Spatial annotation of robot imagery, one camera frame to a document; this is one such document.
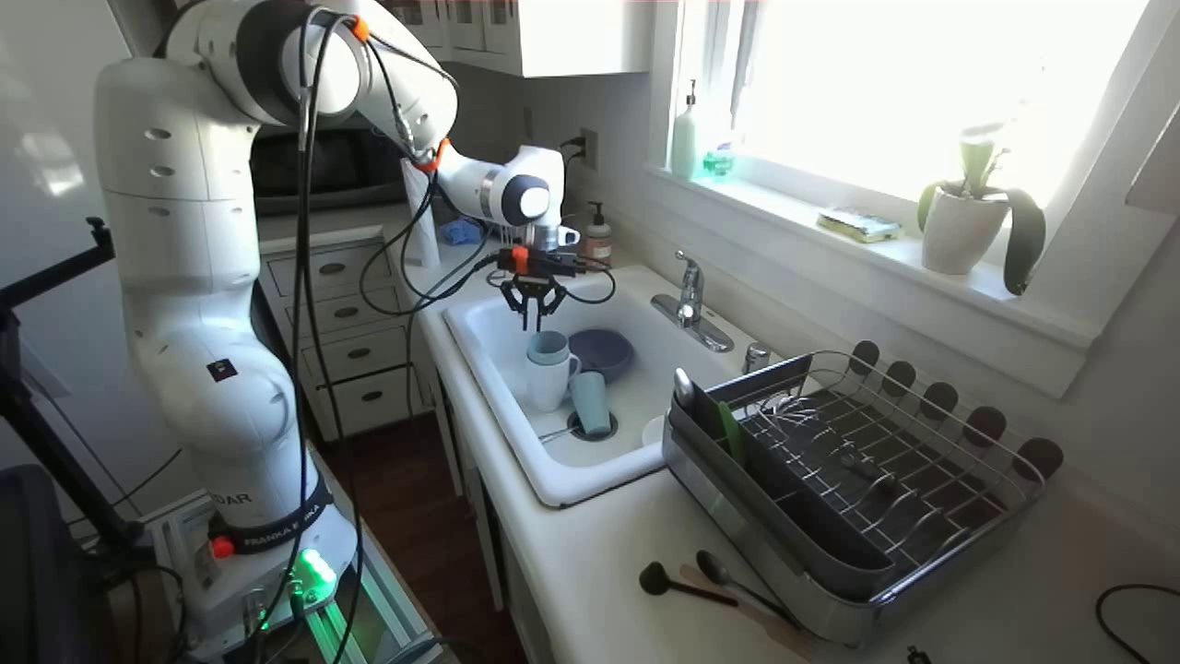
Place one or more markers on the chrome faucet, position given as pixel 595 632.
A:
pixel 686 308

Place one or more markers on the potted plant in white pot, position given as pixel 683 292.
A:
pixel 962 215

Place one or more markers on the white mug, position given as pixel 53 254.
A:
pixel 547 376

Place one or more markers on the white sink basin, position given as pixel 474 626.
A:
pixel 558 462

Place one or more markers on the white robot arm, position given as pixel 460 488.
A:
pixel 174 164

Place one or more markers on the blue bowl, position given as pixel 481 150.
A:
pixel 601 353

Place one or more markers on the black microwave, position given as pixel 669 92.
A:
pixel 351 167

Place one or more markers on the yellow green sponge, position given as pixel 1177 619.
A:
pixel 857 227

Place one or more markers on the chrome sink sprayer cap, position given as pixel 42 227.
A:
pixel 757 354

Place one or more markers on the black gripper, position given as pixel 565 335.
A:
pixel 532 269

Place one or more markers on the blue cloth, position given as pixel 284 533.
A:
pixel 461 234

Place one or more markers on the orange soap pump bottle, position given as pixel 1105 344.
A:
pixel 599 238

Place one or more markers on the green dish soap bottle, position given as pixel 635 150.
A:
pixel 683 134

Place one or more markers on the metal dish rack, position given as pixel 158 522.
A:
pixel 848 484

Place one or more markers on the black measuring spoon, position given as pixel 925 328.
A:
pixel 715 571
pixel 653 580

